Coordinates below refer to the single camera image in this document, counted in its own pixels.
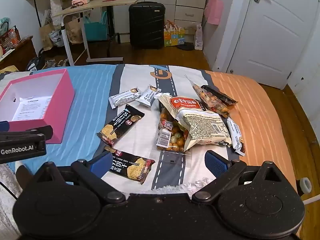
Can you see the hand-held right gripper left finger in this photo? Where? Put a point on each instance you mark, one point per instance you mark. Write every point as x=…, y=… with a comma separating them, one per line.
x=100, y=164

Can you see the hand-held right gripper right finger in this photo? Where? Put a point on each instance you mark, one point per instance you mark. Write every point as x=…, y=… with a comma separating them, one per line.
x=217, y=163

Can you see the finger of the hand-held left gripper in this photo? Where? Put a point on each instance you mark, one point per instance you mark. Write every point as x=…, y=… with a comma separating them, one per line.
x=41, y=131
x=3, y=126

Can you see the pink cardboard box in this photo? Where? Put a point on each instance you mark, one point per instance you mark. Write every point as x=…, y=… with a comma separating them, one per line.
x=60, y=110

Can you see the beige instant noodle packet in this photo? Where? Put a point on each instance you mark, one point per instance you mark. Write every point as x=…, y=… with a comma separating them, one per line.
x=200, y=125

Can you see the white snack bar packet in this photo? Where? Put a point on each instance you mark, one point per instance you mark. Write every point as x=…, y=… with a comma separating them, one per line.
x=236, y=135
x=147, y=96
x=160, y=95
x=125, y=98

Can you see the printed paper sheet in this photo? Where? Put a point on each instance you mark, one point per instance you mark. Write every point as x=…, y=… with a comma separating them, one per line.
x=32, y=107

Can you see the black cracker packet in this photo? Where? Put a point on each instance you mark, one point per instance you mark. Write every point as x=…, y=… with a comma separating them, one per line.
x=131, y=166
x=120, y=125

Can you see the clear bag of coated nuts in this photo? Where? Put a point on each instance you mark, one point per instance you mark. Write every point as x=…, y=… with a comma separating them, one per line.
x=172, y=135
x=212, y=102

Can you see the yellow cloth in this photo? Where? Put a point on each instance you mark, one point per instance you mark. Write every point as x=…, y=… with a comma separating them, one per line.
x=8, y=69

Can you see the white fluffy blanket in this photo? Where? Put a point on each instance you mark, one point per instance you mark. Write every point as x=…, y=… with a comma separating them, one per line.
x=7, y=205

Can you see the long black snack packet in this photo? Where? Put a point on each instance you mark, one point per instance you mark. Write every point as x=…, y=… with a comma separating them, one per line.
x=222, y=96

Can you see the black bag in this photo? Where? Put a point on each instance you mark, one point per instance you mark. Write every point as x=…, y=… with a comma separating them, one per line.
x=35, y=63

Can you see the pair of shoes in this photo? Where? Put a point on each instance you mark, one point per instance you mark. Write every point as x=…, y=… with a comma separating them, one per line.
x=56, y=63

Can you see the dark wooden cabinet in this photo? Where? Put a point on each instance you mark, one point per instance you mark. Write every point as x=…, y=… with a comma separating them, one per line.
x=20, y=55

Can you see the orange bottle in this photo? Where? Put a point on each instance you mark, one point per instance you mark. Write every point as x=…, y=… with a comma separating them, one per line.
x=15, y=38

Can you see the white tape roll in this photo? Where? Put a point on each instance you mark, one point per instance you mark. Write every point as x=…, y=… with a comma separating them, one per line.
x=308, y=185

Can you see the white printed bag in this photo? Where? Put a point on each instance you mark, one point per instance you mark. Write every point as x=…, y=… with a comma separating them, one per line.
x=56, y=38

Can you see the brown paper bag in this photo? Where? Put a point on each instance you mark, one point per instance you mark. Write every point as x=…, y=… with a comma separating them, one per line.
x=75, y=30
x=45, y=36

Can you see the teal shopping bag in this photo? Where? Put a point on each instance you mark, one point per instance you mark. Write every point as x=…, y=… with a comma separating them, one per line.
x=95, y=31

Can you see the white paper bag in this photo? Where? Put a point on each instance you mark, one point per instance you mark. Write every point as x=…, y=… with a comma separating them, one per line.
x=198, y=37

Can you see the colourful patterned box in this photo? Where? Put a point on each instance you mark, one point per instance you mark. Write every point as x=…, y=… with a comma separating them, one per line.
x=175, y=36

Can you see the white door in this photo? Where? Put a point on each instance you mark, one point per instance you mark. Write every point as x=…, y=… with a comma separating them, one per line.
x=270, y=37

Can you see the small pink box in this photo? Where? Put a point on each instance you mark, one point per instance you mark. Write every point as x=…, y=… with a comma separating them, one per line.
x=81, y=0

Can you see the wooden side table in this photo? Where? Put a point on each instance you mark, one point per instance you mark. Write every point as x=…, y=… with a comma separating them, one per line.
x=100, y=5

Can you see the black suitcase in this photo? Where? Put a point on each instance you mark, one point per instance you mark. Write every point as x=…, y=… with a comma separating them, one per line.
x=147, y=25

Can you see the pink hanging bag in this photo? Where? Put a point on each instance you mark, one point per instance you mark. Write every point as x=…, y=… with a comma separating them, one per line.
x=214, y=11

